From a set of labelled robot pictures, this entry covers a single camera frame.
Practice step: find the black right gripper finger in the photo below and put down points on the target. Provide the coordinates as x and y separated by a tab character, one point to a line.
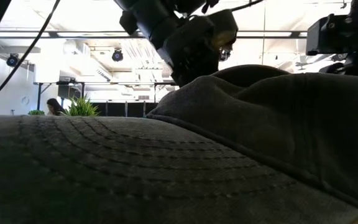
332	68

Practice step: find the dark green baseball cap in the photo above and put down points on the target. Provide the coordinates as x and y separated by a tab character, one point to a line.
135	171

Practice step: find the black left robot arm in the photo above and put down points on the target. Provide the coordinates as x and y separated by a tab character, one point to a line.
148	18

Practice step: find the black ceiling spotlight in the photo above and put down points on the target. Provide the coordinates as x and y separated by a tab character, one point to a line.
12	60
117	55

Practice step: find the black low partition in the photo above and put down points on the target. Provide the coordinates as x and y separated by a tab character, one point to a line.
117	109

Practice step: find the green plant in white pot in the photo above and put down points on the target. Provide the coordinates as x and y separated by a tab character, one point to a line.
81	109

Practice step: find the person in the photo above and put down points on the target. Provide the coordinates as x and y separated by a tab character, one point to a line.
54	107

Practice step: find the small green plant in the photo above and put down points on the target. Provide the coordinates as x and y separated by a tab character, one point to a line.
36	112

